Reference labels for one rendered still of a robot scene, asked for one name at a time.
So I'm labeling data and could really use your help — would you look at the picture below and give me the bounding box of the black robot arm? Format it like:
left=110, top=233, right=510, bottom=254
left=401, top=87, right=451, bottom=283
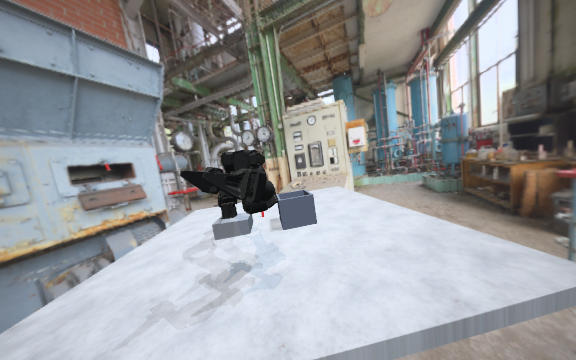
left=218, top=150, right=278, bottom=219

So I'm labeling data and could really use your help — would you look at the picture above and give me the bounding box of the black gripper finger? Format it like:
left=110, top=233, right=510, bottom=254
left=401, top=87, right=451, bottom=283
left=179, top=167, right=215, bottom=193
left=202, top=168, right=252, bottom=200

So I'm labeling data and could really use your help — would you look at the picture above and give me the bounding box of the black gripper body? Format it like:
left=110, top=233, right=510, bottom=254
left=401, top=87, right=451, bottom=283
left=209, top=168, right=267, bottom=203

